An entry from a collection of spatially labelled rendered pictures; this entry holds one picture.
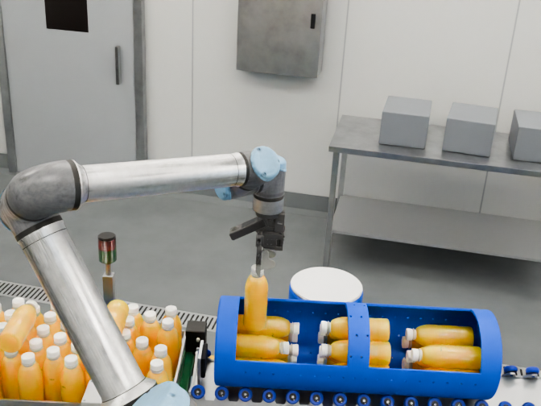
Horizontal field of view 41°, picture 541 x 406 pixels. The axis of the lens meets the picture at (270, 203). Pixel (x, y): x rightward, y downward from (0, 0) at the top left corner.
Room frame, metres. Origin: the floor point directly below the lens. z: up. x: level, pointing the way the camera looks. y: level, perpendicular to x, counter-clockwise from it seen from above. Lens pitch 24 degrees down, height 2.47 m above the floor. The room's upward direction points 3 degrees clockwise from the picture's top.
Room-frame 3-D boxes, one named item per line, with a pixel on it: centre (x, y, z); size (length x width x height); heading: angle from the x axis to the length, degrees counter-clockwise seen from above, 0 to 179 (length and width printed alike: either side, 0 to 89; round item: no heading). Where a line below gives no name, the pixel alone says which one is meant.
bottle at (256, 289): (1.93, 0.03, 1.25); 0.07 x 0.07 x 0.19
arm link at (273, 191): (1.93, 0.01, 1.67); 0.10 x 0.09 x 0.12; 126
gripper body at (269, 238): (1.93, 0.00, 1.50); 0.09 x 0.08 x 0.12; 90
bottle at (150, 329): (2.03, 0.38, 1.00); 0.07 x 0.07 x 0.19
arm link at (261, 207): (1.94, 0.01, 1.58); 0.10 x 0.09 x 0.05; 0
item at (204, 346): (1.94, 0.19, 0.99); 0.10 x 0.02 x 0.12; 0
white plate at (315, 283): (2.41, -0.23, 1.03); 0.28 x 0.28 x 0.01
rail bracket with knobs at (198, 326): (2.14, 0.24, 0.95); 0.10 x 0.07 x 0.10; 0
